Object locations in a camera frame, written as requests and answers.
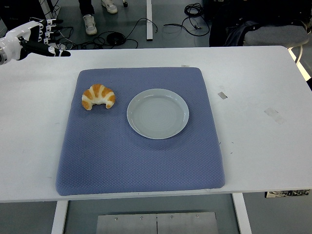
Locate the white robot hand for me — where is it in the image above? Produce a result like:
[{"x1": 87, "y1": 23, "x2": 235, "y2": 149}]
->
[{"x1": 0, "y1": 17, "x2": 71, "y2": 66}]

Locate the orange and white croissant bread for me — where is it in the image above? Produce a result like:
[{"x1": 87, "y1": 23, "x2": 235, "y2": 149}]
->
[{"x1": 81, "y1": 83, "x2": 116, "y2": 111}]

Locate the round pale grey plate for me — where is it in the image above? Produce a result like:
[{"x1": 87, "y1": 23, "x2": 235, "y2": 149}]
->
[{"x1": 126, "y1": 88, "x2": 190, "y2": 140}]

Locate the grey metal plate with screws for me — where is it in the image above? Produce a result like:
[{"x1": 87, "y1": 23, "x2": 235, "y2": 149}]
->
[{"x1": 96, "y1": 212, "x2": 218, "y2": 234}]

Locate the black computer case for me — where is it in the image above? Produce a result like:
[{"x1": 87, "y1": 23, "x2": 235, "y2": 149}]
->
[{"x1": 0, "y1": 0, "x2": 60, "y2": 25}]

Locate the person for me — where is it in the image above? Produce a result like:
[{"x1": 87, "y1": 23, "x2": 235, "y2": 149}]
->
[{"x1": 78, "y1": 0, "x2": 119, "y2": 36}]

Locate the blue quilted mat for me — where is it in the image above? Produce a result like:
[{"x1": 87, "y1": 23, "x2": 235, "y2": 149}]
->
[{"x1": 55, "y1": 67, "x2": 225, "y2": 197}]

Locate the white table leg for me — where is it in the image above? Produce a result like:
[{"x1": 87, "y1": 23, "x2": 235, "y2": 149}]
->
[
  {"x1": 50, "y1": 200, "x2": 69, "y2": 234},
  {"x1": 232, "y1": 193, "x2": 253, "y2": 234}
]

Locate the dark jacket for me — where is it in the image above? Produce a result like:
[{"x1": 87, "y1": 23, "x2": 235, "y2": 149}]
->
[{"x1": 209, "y1": 17, "x2": 261, "y2": 47}]

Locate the grey cushioned office chair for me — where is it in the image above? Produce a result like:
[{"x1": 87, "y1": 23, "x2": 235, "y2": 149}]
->
[{"x1": 243, "y1": 20, "x2": 312, "y2": 65}]

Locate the clear tape strip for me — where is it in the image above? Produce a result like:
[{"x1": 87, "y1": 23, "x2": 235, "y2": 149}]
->
[{"x1": 264, "y1": 107, "x2": 286, "y2": 125}]

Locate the black table control panel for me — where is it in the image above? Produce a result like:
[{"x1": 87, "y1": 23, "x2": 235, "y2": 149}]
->
[{"x1": 265, "y1": 189, "x2": 310, "y2": 198}]

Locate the coiled black cable bundle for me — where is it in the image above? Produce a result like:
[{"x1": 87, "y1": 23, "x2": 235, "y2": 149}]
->
[{"x1": 106, "y1": 31, "x2": 127, "y2": 46}]

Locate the thin long black cable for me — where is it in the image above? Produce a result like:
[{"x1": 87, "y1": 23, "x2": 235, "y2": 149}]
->
[{"x1": 125, "y1": 17, "x2": 158, "y2": 43}]

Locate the white desk leg post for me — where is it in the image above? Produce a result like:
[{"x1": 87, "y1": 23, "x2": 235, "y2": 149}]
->
[{"x1": 145, "y1": 0, "x2": 154, "y2": 41}]

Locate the looped black floor cable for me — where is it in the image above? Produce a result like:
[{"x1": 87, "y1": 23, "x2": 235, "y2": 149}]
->
[{"x1": 163, "y1": 2, "x2": 211, "y2": 37}]

